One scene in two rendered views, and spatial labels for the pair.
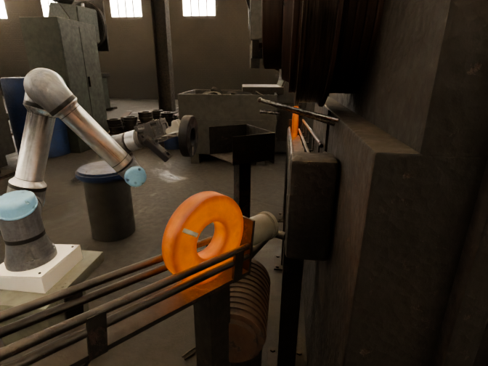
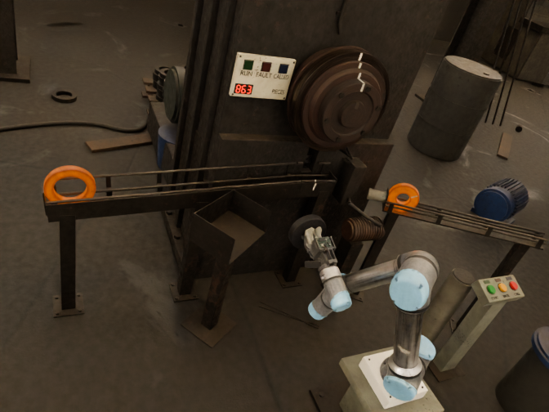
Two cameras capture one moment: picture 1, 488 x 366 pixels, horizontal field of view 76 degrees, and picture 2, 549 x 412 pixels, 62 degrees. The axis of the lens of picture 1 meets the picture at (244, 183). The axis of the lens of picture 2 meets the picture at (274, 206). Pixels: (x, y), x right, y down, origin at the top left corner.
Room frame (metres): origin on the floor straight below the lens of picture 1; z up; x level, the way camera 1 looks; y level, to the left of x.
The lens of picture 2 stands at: (2.24, 1.25, 1.81)
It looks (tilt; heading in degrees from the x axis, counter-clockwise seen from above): 34 degrees down; 230
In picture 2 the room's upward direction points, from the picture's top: 17 degrees clockwise
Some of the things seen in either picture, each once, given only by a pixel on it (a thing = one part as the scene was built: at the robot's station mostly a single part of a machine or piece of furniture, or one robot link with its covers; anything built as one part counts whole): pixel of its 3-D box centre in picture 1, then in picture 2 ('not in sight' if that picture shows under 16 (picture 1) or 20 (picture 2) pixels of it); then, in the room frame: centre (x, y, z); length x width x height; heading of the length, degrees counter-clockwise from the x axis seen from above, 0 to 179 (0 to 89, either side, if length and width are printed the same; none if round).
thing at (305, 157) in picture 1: (311, 206); (348, 181); (0.65, -0.15, 0.68); 0.11 x 0.08 x 0.24; 83
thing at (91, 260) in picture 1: (37, 277); (390, 386); (0.93, 0.73, 0.28); 0.32 x 0.32 x 0.04; 83
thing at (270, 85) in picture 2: not in sight; (262, 77); (1.21, -0.32, 1.15); 0.26 x 0.02 x 0.18; 173
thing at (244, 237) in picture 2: (240, 202); (218, 275); (1.41, 0.02, 0.36); 0.26 x 0.20 x 0.72; 28
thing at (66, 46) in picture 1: (72, 87); not in sight; (4.12, 2.17, 0.75); 0.70 x 0.48 x 1.50; 173
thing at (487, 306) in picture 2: not in sight; (470, 328); (0.31, 0.65, 0.31); 0.24 x 0.16 x 0.62; 173
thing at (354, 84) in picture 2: (273, 10); (350, 112); (0.90, -0.07, 1.11); 0.28 x 0.06 x 0.28; 173
